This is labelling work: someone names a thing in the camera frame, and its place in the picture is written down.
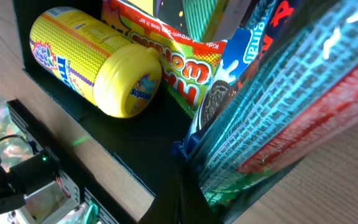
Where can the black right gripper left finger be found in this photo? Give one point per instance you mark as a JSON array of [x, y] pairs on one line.
[[180, 200]]

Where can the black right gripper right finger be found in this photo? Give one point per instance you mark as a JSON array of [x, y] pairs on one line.
[[253, 194]]

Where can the dark green gift box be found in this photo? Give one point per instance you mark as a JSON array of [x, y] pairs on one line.
[[125, 161]]

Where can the colourful gummy candy bag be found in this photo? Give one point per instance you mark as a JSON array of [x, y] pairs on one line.
[[188, 67]]

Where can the yellow Mentos bottle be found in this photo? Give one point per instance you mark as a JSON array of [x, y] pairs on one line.
[[105, 67]]

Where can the red green KitKat bar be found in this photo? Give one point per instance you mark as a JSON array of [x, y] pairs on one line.
[[303, 91]]

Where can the blue Oreo pack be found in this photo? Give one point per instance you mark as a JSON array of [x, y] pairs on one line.
[[240, 51]]

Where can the yellow green Pretz box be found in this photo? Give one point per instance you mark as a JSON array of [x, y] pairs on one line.
[[200, 20]]

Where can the purple Dairy Milk bar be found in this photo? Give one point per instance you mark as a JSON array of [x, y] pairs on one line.
[[272, 18]]

